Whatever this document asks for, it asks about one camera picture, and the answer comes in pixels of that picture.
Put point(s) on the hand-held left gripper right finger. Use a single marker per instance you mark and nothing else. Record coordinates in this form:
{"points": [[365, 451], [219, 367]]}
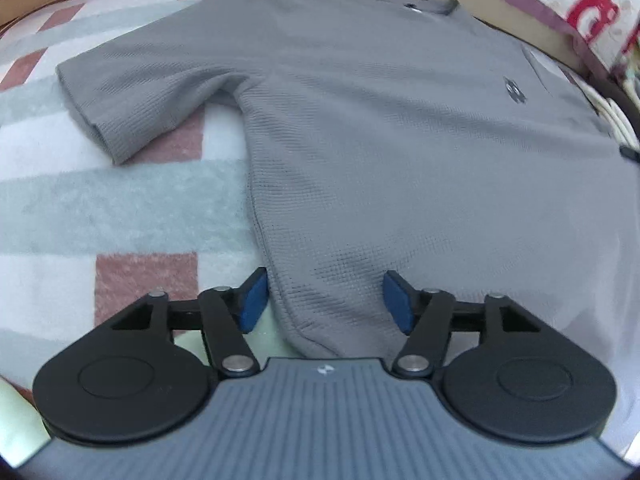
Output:
{"points": [[397, 302]]}

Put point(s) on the grey waffle t-shirt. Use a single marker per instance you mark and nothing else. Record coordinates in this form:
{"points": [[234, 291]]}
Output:
{"points": [[400, 160]]}

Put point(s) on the light green quilt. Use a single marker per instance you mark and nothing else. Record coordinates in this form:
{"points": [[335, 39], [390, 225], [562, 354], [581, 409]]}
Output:
{"points": [[20, 420]]}

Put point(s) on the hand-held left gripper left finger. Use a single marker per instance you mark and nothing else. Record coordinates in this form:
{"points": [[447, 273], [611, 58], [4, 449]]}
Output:
{"points": [[254, 300]]}

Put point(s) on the stack of folded clothes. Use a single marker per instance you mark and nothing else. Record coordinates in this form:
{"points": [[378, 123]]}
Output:
{"points": [[617, 120]]}

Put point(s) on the checked dog print blanket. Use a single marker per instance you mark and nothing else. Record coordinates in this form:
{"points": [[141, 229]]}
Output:
{"points": [[100, 200]]}

